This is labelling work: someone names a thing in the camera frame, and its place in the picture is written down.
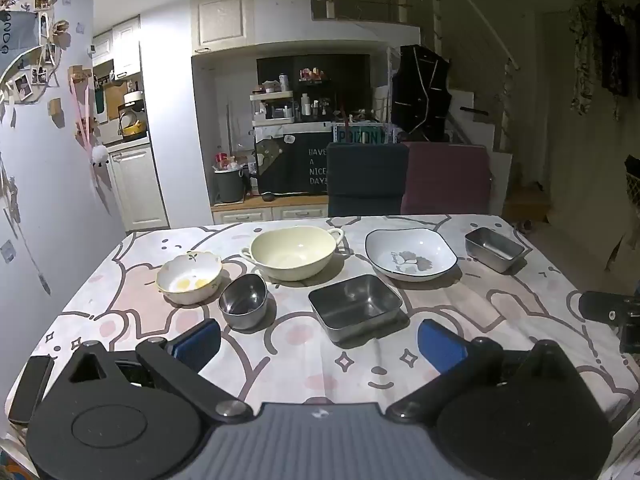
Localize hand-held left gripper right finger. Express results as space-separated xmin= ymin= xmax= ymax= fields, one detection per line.
xmin=387 ymin=319 xmax=590 ymax=423

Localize maroon chair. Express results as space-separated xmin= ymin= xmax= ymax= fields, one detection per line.
xmin=400 ymin=141 xmax=493 ymax=216

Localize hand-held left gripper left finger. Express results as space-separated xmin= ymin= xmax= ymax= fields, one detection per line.
xmin=47 ymin=318 xmax=253 ymax=422

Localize square steel container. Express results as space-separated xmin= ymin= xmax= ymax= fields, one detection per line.
xmin=307 ymin=274 xmax=405 ymax=346

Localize hanging floral clothing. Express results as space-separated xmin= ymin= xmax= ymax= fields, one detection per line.
xmin=570 ymin=0 xmax=640 ymax=116

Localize black wall panel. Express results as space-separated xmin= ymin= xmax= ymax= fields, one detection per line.
xmin=256 ymin=54 xmax=372 ymax=121

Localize wall photo decoration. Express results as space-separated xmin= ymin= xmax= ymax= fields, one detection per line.
xmin=0 ymin=0 xmax=71 ymax=106

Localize white upper cabinet door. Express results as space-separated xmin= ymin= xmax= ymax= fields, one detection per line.
xmin=190 ymin=0 xmax=256 ymax=53

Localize black lettered cabinet curtain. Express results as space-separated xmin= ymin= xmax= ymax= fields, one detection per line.
xmin=254 ymin=130 xmax=333 ymax=196

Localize oval steel bowl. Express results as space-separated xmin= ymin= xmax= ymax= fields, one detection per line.
xmin=218 ymin=274 xmax=268 ymax=331

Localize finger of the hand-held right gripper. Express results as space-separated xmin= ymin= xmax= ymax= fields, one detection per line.
xmin=578 ymin=290 xmax=640 ymax=324

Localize black phone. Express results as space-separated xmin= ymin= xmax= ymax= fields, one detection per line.
xmin=7 ymin=355 xmax=55 ymax=425

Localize cream two-handled bowl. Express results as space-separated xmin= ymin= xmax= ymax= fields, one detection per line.
xmin=240 ymin=226 xmax=346 ymax=282

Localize white kitchen cabinet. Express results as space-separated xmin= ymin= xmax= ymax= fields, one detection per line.
xmin=107 ymin=142 xmax=168 ymax=231

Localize bear-print tablecloth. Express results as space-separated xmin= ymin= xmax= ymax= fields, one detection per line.
xmin=30 ymin=212 xmax=633 ymax=428

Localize stair railing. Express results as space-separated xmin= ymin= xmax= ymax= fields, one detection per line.
xmin=310 ymin=0 xmax=521 ymax=151

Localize white shelf rack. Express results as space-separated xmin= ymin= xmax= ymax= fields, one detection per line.
xmin=250 ymin=91 xmax=296 ymax=126

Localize small rectangular steel container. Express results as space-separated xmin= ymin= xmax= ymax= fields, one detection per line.
xmin=464 ymin=226 xmax=526 ymax=274

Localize yellow pot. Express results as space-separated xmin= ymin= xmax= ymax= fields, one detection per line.
xmin=120 ymin=110 xmax=149 ymax=142

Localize grey trash bin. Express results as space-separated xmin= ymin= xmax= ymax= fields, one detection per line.
xmin=214 ymin=164 xmax=247 ymax=204

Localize net basket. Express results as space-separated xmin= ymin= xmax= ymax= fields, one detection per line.
xmin=624 ymin=155 xmax=640 ymax=206

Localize green crate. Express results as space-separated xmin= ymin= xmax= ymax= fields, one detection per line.
xmin=332 ymin=122 xmax=386 ymax=145

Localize dark blue chair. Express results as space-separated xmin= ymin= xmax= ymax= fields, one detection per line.
xmin=326 ymin=142 xmax=410 ymax=218

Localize small floral yellow-lined bowl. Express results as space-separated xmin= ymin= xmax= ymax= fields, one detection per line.
xmin=155 ymin=251 xmax=223 ymax=305

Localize white blue-rimmed square plate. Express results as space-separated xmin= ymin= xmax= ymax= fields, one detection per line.
xmin=364 ymin=228 xmax=459 ymax=282

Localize black white-trimmed vest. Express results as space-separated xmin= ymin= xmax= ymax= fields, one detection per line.
xmin=390 ymin=44 xmax=453 ymax=143

